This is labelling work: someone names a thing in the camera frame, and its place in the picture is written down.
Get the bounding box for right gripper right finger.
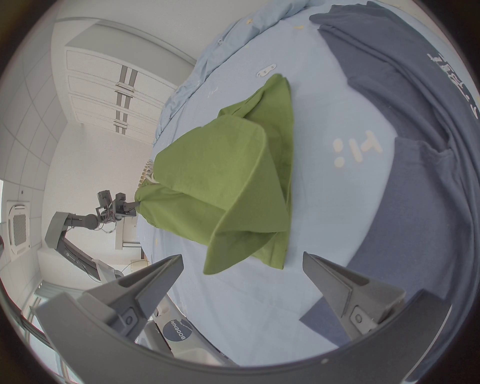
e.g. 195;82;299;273
303;252;406;341

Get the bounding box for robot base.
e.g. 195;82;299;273
135;296;241;367

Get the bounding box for round woven basket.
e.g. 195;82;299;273
139;159;155;187

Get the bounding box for dark blue garment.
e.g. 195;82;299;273
299;1;480;347

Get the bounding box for ceiling air conditioner vent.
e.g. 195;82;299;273
7;200;32;256

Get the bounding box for green shorts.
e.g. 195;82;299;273
134;74;294;275

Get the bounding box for window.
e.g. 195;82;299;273
19;279;87;377

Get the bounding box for pale blue quilt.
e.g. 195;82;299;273
154;0;327;143

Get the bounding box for white wardrobe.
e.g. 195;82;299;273
64;37;197;147

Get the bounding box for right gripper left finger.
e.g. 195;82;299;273
77;255;184;340

